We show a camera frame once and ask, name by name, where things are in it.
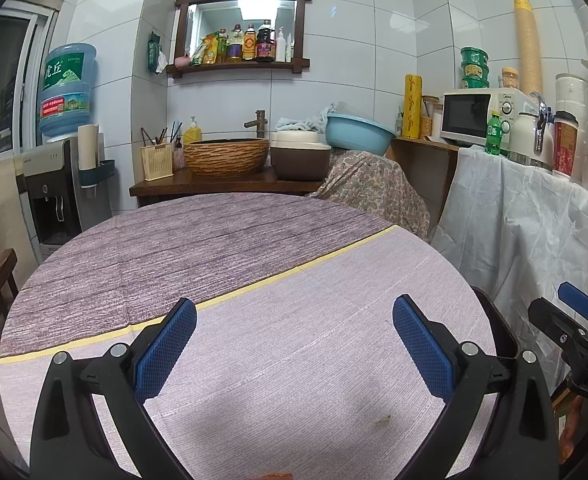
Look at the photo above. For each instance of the window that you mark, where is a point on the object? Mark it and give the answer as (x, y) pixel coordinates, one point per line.
(4, 85)

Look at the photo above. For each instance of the yellow wrap roll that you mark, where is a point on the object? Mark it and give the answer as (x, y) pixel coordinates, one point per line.
(412, 107)

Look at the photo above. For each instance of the beige chopstick holder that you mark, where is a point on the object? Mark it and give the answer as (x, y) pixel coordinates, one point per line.
(157, 162)

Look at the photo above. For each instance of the teal cup holder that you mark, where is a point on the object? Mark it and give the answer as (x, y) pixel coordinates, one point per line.
(99, 172)

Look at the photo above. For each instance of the oil bottle with purple label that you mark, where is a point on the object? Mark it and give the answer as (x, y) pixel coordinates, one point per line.
(235, 47)

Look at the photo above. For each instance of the dark sauce bottle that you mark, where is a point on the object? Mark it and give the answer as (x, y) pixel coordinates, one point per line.
(265, 45)

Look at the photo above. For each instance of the white cloth cover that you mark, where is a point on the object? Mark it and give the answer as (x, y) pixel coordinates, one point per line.
(503, 220)

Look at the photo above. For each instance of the woven basket sink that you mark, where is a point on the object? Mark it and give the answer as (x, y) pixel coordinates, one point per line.
(225, 156)

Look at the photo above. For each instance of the small pink bottle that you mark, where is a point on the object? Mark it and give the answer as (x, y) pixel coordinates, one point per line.
(179, 156)

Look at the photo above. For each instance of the amber oil bottle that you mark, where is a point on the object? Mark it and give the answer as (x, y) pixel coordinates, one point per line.
(250, 45)

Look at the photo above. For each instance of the bunch of chopsticks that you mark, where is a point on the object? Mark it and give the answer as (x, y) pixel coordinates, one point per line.
(161, 136)

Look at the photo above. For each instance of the red paper cup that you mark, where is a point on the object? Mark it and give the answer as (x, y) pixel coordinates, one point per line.
(565, 146)

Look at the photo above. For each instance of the green soda bottle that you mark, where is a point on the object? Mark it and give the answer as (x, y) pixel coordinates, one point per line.
(493, 134)

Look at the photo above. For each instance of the light blue plastic basin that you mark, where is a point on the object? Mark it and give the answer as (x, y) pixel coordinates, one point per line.
(356, 134)

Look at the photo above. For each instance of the floral cloth covered chair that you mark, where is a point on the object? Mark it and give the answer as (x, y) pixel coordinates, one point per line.
(378, 185)

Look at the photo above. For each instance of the green tissue pack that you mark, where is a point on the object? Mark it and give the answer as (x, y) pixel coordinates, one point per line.
(154, 54)

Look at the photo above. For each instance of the yellow soap bottle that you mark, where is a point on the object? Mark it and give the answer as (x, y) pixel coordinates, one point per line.
(193, 134)

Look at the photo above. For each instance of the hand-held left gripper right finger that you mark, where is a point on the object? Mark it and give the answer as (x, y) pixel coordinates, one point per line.
(423, 350)

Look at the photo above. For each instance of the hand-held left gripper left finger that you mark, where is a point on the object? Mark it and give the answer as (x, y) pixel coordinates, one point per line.
(166, 350)

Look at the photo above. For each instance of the white squeeze bottle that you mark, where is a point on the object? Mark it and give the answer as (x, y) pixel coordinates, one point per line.
(281, 47)

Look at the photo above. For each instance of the pink small pot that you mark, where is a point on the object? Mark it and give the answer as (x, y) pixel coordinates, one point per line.
(183, 61)

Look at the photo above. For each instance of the wooden side shelf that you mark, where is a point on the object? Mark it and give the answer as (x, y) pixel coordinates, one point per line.
(423, 175)

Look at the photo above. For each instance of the brown pot with cream lid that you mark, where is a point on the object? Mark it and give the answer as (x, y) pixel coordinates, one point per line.
(300, 160)

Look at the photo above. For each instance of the bronze faucet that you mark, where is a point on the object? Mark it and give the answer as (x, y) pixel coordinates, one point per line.
(260, 122)

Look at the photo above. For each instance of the glass jar with wooden lid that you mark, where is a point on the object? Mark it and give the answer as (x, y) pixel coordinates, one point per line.
(431, 120)

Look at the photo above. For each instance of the white electric kettle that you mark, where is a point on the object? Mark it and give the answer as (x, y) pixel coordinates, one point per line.
(522, 137)

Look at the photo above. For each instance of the paper cup tube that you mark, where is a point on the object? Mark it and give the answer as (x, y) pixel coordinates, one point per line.
(87, 146)

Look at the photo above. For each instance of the green yellow bottle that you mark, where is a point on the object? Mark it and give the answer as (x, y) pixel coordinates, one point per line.
(222, 49)

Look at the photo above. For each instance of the grey water dispenser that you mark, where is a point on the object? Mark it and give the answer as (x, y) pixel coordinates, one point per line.
(49, 185)

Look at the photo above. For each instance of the white microwave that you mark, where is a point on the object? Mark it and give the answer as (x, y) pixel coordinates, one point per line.
(466, 116)

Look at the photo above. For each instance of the yellow snack bag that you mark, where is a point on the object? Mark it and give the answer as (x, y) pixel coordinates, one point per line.
(205, 51)

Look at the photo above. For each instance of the blue water jug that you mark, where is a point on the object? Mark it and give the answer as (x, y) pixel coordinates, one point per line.
(66, 90)

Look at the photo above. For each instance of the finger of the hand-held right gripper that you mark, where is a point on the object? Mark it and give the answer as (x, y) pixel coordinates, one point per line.
(581, 302)
(556, 322)

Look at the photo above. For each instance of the dark wooden sink counter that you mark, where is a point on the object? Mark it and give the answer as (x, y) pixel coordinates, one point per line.
(171, 187)

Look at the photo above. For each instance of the tall stack of paper cups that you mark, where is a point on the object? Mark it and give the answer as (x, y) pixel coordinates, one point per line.
(527, 45)

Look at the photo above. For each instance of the grey towel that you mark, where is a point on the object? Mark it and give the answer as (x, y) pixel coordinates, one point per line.
(301, 121)

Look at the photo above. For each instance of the jar with orange lid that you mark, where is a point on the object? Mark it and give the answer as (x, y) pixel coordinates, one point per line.
(510, 79)

